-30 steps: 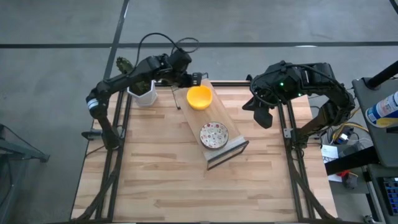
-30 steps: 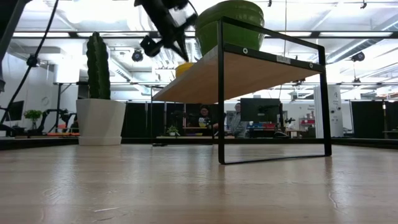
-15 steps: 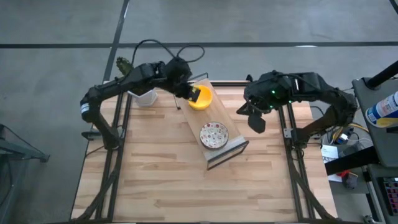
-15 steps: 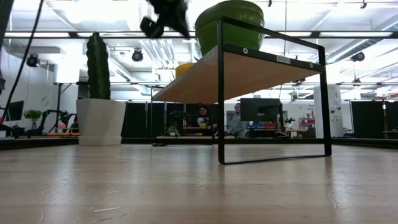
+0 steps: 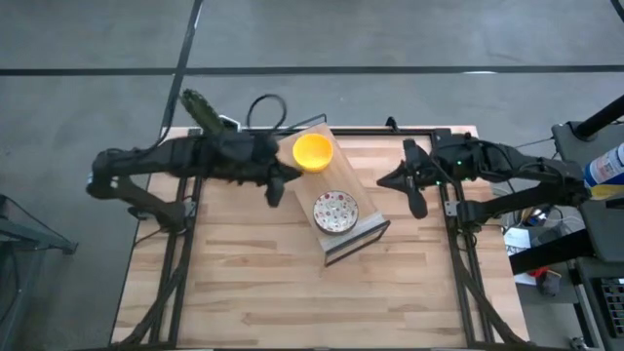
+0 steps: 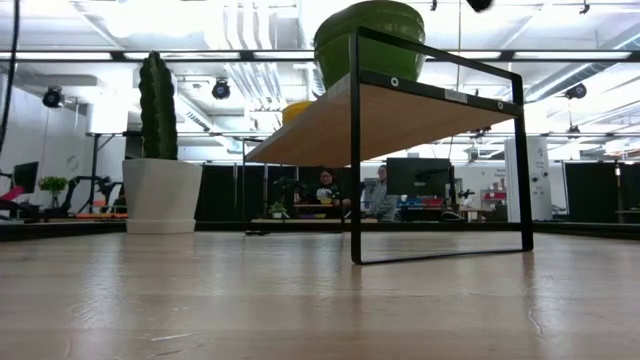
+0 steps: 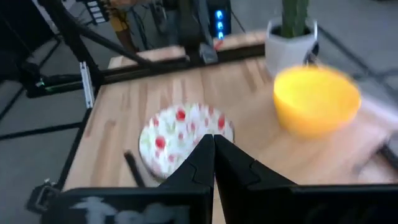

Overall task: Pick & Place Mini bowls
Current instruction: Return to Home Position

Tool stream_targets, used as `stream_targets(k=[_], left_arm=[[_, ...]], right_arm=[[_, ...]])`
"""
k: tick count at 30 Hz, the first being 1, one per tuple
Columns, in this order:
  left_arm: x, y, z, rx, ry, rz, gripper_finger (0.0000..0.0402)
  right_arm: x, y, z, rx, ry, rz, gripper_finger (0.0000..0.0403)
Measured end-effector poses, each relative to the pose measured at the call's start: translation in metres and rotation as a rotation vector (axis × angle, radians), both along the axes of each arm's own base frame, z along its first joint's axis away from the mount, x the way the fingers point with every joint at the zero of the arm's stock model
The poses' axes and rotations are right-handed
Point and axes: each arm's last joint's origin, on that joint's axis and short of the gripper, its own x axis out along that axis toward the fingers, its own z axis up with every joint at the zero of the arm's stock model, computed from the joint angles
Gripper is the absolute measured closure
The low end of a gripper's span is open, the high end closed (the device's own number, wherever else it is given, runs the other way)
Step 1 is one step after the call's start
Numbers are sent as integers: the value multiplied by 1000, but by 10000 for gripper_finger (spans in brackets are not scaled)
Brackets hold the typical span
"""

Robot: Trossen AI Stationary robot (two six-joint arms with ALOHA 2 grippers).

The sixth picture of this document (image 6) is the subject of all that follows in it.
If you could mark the green cactus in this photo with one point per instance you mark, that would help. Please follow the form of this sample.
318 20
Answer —
158 110

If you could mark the black background robot arm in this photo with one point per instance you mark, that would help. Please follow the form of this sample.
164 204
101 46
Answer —
102 187

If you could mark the wooden shelf, black metal frame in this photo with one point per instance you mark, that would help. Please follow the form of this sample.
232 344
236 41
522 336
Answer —
390 120

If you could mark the person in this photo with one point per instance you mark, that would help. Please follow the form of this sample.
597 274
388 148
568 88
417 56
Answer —
382 197
327 192

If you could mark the white column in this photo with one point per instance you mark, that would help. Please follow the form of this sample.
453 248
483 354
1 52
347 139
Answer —
537 180

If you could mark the black overhead beam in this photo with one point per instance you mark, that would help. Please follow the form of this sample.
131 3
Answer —
120 55

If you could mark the small green potted plant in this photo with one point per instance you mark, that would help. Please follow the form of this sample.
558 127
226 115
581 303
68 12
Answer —
277 210

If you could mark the black partition curtain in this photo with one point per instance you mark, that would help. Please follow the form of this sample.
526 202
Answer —
592 192
220 192

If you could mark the black computer monitor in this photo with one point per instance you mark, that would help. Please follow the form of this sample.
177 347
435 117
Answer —
417 176
26 176

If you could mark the yellow plastic mini bowl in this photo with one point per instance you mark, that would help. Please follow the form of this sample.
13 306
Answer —
295 112
370 45

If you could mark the black metal table frame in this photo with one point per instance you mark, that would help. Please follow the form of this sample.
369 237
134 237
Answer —
575 229

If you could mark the leafy green potted plant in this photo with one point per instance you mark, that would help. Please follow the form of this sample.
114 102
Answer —
52 185

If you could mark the white hexagonal plant pot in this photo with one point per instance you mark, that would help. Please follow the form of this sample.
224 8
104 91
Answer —
161 195

